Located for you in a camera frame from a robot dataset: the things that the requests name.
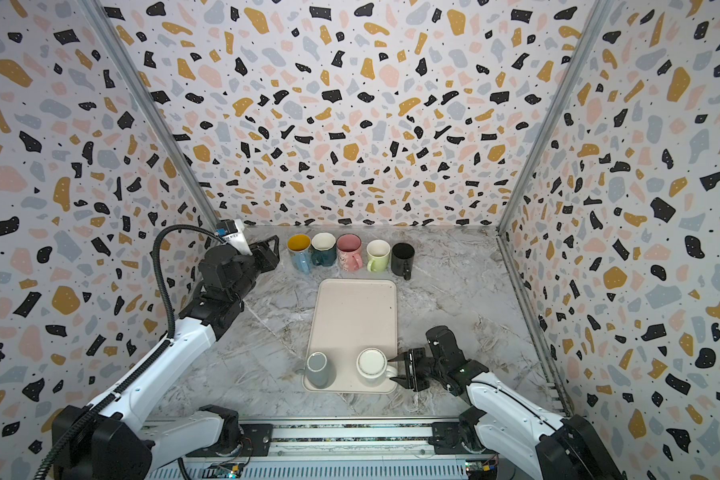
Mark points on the black mug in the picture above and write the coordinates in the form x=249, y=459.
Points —
x=402, y=258

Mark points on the light blue butterfly mug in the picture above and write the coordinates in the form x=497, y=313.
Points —
x=299, y=249

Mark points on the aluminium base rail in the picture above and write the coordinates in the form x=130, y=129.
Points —
x=342, y=449

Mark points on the white mug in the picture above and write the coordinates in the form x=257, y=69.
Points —
x=374, y=367

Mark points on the right circuit board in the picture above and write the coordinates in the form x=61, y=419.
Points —
x=482, y=469

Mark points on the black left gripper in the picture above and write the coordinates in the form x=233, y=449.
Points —
x=263, y=256

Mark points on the pink ghost pattern mug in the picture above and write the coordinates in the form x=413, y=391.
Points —
x=349, y=251

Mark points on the light green mug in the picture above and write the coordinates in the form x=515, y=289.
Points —
x=378, y=252

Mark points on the corner aluminium post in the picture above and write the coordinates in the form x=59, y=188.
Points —
x=96, y=16
x=592, y=27

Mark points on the dark teal mug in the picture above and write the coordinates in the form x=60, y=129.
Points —
x=323, y=249

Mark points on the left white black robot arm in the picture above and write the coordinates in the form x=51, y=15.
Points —
x=108, y=438

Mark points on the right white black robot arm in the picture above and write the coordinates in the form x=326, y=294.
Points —
x=542, y=444

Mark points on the left corner aluminium post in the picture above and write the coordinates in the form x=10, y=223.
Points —
x=96, y=16

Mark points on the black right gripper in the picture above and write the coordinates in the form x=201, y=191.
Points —
x=420, y=366

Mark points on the grey mug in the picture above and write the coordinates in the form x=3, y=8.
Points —
x=317, y=371

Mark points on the right corner aluminium post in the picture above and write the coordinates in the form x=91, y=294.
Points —
x=592, y=27

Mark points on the beige plastic tray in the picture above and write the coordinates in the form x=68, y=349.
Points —
x=351, y=315

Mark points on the left green circuit board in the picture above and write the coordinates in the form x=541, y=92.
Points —
x=223, y=471

